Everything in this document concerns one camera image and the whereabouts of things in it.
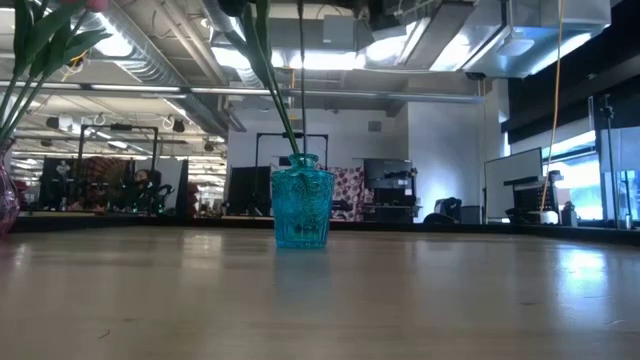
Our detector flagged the blue glass vase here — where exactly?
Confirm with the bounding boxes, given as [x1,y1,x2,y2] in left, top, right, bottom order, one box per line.
[270,152,335,250]

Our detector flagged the pink artificial tulip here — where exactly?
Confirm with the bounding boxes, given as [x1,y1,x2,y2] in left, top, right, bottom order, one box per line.
[9,0,114,141]
[2,27,114,144]
[0,0,84,136]

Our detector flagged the pink glass vase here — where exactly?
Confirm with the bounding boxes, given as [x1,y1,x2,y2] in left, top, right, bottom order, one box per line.
[0,138,21,237]

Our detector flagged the dotted patterned cloth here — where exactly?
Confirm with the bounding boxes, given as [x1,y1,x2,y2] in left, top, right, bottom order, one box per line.
[319,165,366,222]

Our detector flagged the black shelf unit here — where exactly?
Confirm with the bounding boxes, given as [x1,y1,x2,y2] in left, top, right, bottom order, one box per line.
[362,158,421,224]

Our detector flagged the black screen panel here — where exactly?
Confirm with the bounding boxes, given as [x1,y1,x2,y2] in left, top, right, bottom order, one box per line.
[227,165,274,217]

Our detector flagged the silver ceiling pipe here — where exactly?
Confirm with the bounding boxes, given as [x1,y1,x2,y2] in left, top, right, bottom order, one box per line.
[0,79,484,104]

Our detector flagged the black office chair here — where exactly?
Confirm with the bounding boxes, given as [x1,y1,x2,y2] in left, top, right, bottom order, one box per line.
[423,197,464,225]

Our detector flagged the person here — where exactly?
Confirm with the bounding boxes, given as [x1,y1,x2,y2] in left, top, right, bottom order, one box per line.
[130,168,164,214]

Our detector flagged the white board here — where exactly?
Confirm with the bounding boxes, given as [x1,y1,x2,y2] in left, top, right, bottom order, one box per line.
[483,147,544,221]

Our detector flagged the black equipment cart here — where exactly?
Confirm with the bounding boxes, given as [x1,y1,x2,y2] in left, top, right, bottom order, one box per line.
[503,169,564,225]

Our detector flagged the black tripod stand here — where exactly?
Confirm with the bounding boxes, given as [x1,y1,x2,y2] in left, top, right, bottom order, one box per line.
[597,93,621,226]

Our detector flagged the black gantry frame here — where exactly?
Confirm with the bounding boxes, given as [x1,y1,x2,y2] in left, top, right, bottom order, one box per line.
[77,124,160,211]
[254,132,330,171]

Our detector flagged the black aluminium table frame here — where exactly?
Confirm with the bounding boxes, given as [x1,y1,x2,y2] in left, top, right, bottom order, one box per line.
[9,212,640,246]

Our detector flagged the silver ceiling duct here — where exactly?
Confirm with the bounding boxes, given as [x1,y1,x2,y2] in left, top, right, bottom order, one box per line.
[79,0,231,136]

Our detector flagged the yellow hanging cable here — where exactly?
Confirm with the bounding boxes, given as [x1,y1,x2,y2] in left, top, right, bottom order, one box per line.
[538,0,566,214]

